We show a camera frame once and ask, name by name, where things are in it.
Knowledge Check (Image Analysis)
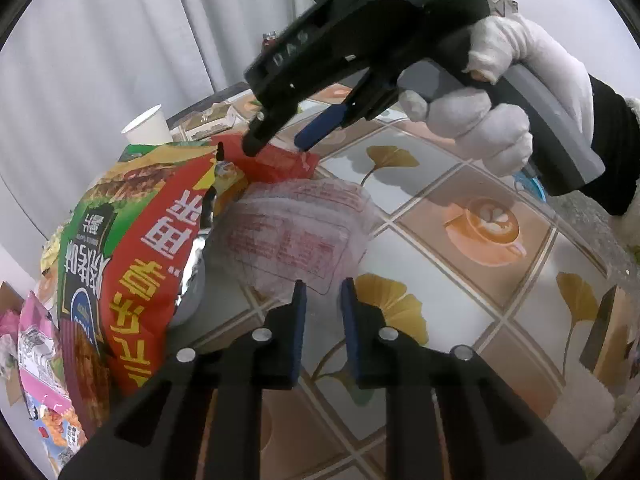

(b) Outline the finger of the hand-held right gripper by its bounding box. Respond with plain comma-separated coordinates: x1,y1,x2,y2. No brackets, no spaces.
242,106,282,157
294,71,399,152

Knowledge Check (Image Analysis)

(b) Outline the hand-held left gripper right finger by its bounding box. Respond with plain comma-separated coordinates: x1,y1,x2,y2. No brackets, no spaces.
340,277,587,480

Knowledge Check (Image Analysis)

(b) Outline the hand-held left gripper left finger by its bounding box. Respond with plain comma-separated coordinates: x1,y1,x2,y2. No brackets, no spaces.
57,279,308,480

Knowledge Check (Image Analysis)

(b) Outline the red snack packet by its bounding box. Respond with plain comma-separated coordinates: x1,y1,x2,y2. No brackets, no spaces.
210,132,321,186

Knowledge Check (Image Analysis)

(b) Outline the clear plastic bag red print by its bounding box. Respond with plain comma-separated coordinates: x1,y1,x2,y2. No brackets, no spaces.
200,177,377,311

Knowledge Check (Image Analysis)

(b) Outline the blue waste bin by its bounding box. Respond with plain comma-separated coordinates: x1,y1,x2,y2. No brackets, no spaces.
512,170,551,207

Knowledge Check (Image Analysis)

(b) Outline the person's right forearm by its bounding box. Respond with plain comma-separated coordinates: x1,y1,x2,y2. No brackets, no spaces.
587,74,640,261

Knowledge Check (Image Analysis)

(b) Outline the person's right hand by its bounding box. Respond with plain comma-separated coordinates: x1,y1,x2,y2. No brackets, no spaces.
397,12,596,177

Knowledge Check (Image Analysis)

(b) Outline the cream small packet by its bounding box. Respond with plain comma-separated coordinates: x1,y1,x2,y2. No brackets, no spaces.
180,102,247,139

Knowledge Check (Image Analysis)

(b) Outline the dark flat box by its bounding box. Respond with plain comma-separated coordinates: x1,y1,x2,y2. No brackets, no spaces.
166,85,253,133

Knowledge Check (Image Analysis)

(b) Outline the ginkgo print tablecloth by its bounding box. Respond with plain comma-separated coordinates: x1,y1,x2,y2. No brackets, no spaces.
165,85,632,480

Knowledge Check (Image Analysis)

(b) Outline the white paper cup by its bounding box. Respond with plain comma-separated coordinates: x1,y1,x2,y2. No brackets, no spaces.
121,104,174,147

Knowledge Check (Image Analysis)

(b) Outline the large red green snack bag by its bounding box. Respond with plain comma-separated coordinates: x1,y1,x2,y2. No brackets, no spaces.
55,140,247,441

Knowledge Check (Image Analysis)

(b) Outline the grey curtain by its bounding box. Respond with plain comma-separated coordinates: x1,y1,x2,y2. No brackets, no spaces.
0,0,321,243

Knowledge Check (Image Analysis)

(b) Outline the person's cream fuzzy clothing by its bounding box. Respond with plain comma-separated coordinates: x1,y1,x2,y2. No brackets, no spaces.
542,370,638,478

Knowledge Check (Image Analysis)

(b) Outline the pink snack packet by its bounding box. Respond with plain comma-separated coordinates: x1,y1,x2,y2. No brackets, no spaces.
17,290,90,476

